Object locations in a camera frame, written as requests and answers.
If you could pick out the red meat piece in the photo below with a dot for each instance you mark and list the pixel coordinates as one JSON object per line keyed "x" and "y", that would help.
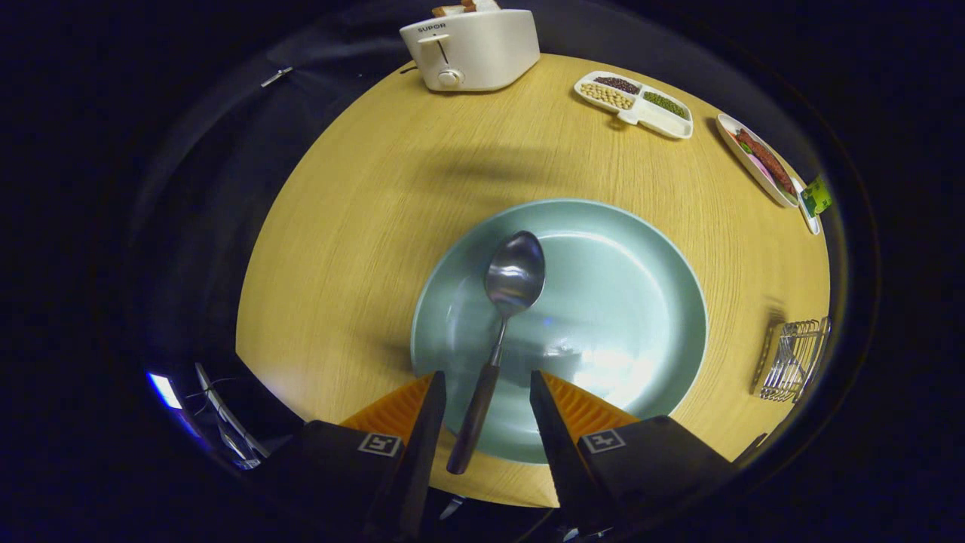
{"x": 769, "y": 162}

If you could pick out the pile of green beans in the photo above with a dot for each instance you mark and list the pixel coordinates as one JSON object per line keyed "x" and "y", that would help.
{"x": 665, "y": 104}

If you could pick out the pale green plate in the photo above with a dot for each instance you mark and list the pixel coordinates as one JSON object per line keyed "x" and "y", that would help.
{"x": 618, "y": 302}

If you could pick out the silver cloth clip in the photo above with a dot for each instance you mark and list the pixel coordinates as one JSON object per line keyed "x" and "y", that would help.
{"x": 277, "y": 75}

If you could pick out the white divided dish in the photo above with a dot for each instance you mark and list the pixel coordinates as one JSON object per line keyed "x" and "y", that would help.
{"x": 641, "y": 113}

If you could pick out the pile of yellow soybeans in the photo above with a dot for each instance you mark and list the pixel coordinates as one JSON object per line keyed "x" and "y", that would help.
{"x": 607, "y": 96}

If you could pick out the green label drink bottle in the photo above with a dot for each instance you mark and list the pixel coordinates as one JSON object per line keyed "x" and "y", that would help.
{"x": 816, "y": 196}

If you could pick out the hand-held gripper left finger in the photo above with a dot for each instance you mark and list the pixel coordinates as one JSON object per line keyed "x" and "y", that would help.
{"x": 418, "y": 452}

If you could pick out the round white food plate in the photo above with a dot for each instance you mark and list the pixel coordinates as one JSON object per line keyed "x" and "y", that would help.
{"x": 754, "y": 177}

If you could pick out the white toaster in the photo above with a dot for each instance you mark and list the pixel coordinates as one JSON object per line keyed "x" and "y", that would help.
{"x": 482, "y": 49}

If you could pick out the pile of dark beans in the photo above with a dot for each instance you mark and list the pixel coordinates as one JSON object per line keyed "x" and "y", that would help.
{"x": 617, "y": 84}

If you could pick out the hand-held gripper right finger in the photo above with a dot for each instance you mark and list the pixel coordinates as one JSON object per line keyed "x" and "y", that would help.
{"x": 554, "y": 445}

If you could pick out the square white saucer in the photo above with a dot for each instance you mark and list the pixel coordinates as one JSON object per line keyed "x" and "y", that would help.
{"x": 808, "y": 219}

